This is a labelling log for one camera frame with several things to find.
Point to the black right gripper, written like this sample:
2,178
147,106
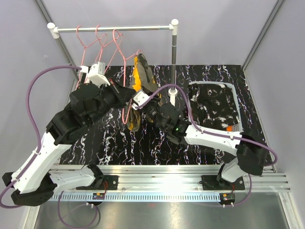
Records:
144,109

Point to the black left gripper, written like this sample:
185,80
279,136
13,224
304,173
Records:
120,93

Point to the yellow and grey camouflage trousers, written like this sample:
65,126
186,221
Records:
142,79

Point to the black and white trousers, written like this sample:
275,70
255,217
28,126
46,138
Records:
213,105

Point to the orange trousers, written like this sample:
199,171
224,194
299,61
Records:
229,128

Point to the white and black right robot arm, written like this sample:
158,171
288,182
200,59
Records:
249,155

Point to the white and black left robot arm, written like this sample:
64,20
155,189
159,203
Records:
33,184

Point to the black marble pattern mat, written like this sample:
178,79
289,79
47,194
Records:
110,142

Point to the metal clothes rack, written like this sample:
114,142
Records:
173,27

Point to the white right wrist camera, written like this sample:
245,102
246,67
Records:
139,99

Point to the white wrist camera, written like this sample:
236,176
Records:
139,99
95,74

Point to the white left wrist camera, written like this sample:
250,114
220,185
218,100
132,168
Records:
95,74

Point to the aluminium mounting rail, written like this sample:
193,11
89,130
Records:
184,184

